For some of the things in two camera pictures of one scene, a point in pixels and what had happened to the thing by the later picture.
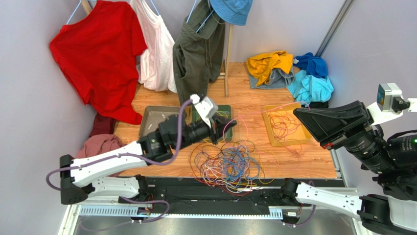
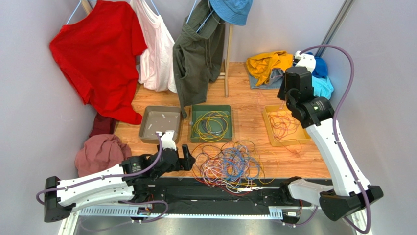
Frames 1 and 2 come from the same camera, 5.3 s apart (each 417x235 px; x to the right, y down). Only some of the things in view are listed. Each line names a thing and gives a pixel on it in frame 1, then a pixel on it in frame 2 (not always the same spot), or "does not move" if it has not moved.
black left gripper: [218, 126] → [179, 165]
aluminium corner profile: [335, 28] does not move
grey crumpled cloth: [278, 79] does not move
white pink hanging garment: [155, 63] does not move
